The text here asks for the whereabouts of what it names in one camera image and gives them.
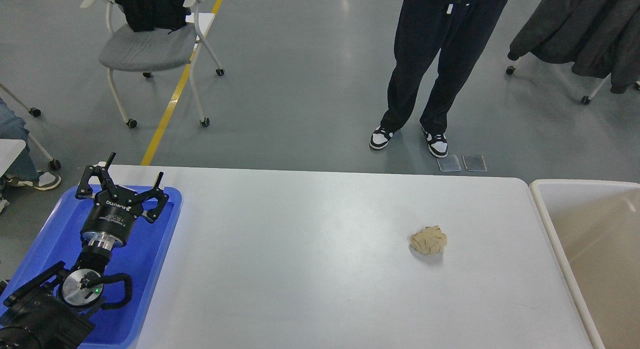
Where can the crumpled beige paper ball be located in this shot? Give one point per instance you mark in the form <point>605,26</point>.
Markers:
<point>429,240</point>

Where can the white side table corner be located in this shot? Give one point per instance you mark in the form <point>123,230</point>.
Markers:
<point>10,149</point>

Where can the beige plastic bin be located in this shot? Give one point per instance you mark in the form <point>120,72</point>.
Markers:
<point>594,230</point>

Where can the black backpack on chair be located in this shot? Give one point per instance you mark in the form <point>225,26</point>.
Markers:
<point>148,15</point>

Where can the clear floor plate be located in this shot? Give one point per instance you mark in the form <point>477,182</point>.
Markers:
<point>474,163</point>
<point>449,163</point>

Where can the right clear floor plate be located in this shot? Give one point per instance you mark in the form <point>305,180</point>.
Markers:
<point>474,163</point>

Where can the standing person in black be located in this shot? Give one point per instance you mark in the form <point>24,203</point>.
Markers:
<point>454,32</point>

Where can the left clear floor plate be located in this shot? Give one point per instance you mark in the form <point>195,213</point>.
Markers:
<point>449,163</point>

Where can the grey white office chair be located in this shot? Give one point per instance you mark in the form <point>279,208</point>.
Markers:
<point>148,52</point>

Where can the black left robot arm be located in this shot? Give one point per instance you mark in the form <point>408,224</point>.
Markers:
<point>53,310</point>

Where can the blue plastic tray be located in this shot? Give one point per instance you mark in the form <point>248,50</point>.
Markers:
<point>142,257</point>

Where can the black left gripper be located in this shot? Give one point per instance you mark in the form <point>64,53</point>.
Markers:
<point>116,208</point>

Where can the seated person in jeans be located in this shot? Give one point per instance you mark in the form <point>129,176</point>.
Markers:
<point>22,172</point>

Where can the dark jacket on chair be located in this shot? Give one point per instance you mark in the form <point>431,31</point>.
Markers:
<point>600,38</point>

